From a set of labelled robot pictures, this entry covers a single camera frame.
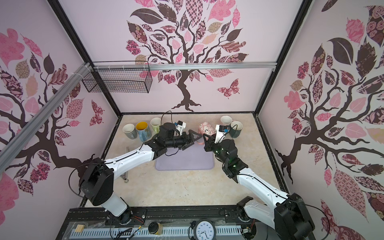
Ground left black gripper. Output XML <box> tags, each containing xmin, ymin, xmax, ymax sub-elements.
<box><xmin>165</xmin><ymin>129</ymin><xmax>203</xmax><ymax>151</ymax></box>

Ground pink round mug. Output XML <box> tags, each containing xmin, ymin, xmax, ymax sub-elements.
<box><xmin>198</xmin><ymin>122</ymin><xmax>216</xmax><ymax>136</ymax></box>

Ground pink patterned mug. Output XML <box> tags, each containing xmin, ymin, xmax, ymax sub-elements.
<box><xmin>220</xmin><ymin>116</ymin><xmax>233</xmax><ymax>126</ymax></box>

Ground dark green mug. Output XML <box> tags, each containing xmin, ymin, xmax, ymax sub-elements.
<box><xmin>229</xmin><ymin>121</ymin><xmax>244</xmax><ymax>139</ymax></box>

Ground light green mug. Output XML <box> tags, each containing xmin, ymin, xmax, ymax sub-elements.
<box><xmin>150</xmin><ymin>117</ymin><xmax>162</xmax><ymax>134</ymax></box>

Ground blue butterfly mug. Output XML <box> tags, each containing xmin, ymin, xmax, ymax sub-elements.
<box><xmin>136</xmin><ymin>122</ymin><xmax>152</xmax><ymax>143</ymax></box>

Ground grey mug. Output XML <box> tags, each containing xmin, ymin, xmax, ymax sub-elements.
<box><xmin>123</xmin><ymin>124</ymin><xmax>138</xmax><ymax>140</ymax></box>

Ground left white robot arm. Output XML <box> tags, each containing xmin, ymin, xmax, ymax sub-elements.
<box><xmin>79</xmin><ymin>121</ymin><xmax>203</xmax><ymax>219</ymax></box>

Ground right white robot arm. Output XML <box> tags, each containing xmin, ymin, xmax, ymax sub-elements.
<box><xmin>203</xmin><ymin>135</ymin><xmax>315</xmax><ymax>240</ymax></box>

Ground lavender plastic tray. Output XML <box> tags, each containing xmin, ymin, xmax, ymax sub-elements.
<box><xmin>155</xmin><ymin>144</ymin><xmax>215</xmax><ymax>171</ymax></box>

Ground round analog clock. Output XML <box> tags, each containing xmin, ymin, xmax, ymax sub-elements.
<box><xmin>194</xmin><ymin>220</ymin><xmax>217</xmax><ymax>240</ymax></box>

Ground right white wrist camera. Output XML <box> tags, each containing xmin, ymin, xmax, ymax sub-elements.
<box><xmin>215</xmin><ymin>125</ymin><xmax>231</xmax><ymax>144</ymax></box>

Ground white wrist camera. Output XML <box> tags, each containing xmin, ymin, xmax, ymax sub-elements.
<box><xmin>175</xmin><ymin>121</ymin><xmax>187</xmax><ymax>135</ymax></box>
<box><xmin>215</xmin><ymin>125</ymin><xmax>231</xmax><ymax>144</ymax></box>

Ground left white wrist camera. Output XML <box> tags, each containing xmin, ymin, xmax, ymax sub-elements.
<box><xmin>175</xmin><ymin>121</ymin><xmax>187</xmax><ymax>135</ymax></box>

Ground black wire basket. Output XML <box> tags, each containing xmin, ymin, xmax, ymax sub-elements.
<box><xmin>82</xmin><ymin>60</ymin><xmax>153</xmax><ymax>94</ymax></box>

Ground white cable duct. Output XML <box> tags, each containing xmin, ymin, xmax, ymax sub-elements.
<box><xmin>68</xmin><ymin>225</ymin><xmax>242</xmax><ymax>240</ymax></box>

